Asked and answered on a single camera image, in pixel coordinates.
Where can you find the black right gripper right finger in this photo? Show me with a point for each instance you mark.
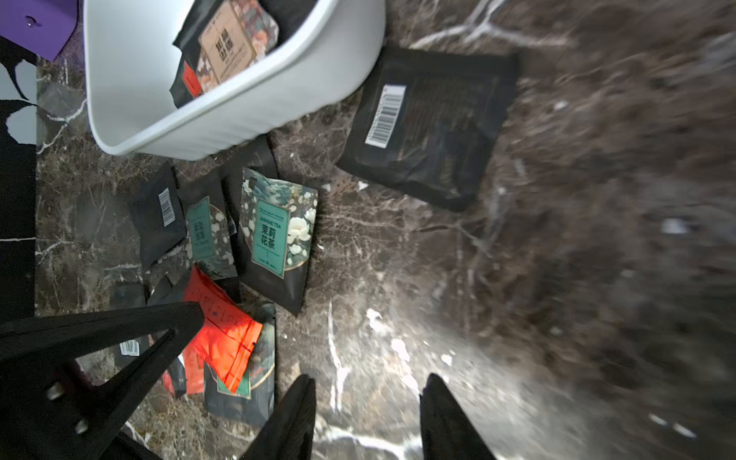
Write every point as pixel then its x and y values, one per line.
pixel 447 432

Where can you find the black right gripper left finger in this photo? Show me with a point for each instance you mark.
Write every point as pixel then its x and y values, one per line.
pixel 289 432

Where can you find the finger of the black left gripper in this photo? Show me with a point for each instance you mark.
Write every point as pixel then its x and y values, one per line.
pixel 51 408

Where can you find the orange red tea bag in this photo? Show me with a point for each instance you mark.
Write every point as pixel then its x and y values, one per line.
pixel 226 341

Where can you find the green label floral tea bag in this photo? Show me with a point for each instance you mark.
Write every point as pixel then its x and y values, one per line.
pixel 207 224

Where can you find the black tea bag with barcode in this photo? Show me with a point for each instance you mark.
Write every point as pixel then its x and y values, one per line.
pixel 428 122

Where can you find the black barcode tea bag left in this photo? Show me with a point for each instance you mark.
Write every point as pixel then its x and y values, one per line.
pixel 157 215

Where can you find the white plastic storage box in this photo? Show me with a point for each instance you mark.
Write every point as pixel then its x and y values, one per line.
pixel 130 64

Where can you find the purple wedge block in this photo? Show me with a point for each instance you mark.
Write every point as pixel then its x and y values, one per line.
pixel 41 26

